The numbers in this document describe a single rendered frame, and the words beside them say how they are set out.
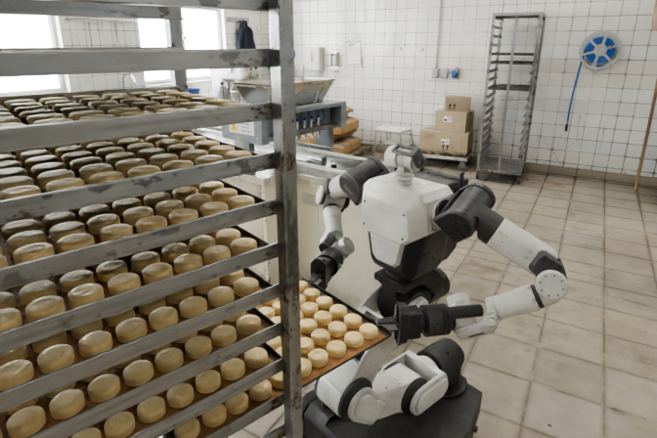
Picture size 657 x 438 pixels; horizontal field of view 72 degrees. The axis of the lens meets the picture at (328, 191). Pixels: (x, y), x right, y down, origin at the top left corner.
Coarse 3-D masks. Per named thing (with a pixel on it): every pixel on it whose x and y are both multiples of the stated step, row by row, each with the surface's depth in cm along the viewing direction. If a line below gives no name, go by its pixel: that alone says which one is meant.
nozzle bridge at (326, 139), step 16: (304, 112) 266; (320, 112) 277; (336, 112) 282; (224, 128) 250; (240, 128) 241; (256, 128) 233; (272, 128) 248; (320, 128) 272; (240, 144) 245; (256, 144) 236; (320, 144) 299
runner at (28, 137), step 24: (96, 120) 62; (120, 120) 64; (144, 120) 66; (168, 120) 68; (192, 120) 71; (216, 120) 73; (240, 120) 76; (0, 144) 56; (24, 144) 57; (48, 144) 59
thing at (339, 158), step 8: (200, 128) 347; (208, 136) 342; (216, 136) 336; (272, 144) 300; (296, 152) 288; (304, 152) 283; (312, 152) 279; (320, 152) 275; (328, 152) 273; (328, 160) 272; (336, 160) 269; (344, 160) 265; (352, 160) 261; (360, 160) 258; (392, 168) 245
